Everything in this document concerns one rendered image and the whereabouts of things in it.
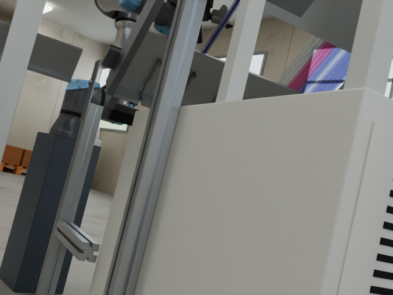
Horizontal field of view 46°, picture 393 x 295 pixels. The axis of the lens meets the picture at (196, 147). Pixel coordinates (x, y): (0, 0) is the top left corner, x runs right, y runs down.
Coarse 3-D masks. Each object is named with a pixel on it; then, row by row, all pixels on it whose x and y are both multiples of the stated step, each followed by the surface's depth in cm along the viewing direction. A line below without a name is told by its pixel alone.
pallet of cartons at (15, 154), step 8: (8, 152) 743; (16, 152) 754; (24, 152) 765; (8, 160) 745; (16, 160) 756; (24, 160) 765; (0, 168) 732; (8, 168) 836; (16, 168) 755; (24, 168) 774
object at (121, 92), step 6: (120, 90) 129; (126, 90) 131; (132, 90) 132; (114, 96) 128; (120, 96) 128; (126, 96) 129; (132, 96) 130; (138, 96) 132; (144, 96) 133; (138, 102) 131; (144, 102) 131; (150, 102) 133
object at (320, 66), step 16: (304, 48) 132; (320, 48) 133; (336, 48) 134; (304, 64) 136; (320, 64) 137; (336, 64) 138; (288, 80) 140; (304, 80) 141; (320, 80) 142; (336, 80) 143
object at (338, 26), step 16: (272, 0) 114; (288, 0) 115; (304, 0) 115; (320, 0) 120; (336, 0) 121; (352, 0) 122; (288, 16) 122; (304, 16) 123; (320, 16) 124; (336, 16) 125; (352, 16) 125; (320, 32) 128; (336, 32) 128; (352, 32) 129
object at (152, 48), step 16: (144, 48) 123; (160, 48) 123; (144, 64) 126; (160, 64) 126; (192, 64) 129; (208, 64) 130; (224, 64) 131; (128, 80) 129; (144, 80) 130; (192, 80) 133; (208, 80) 134; (256, 80) 137; (272, 80) 139; (192, 96) 137; (208, 96) 138; (256, 96) 141; (272, 96) 142
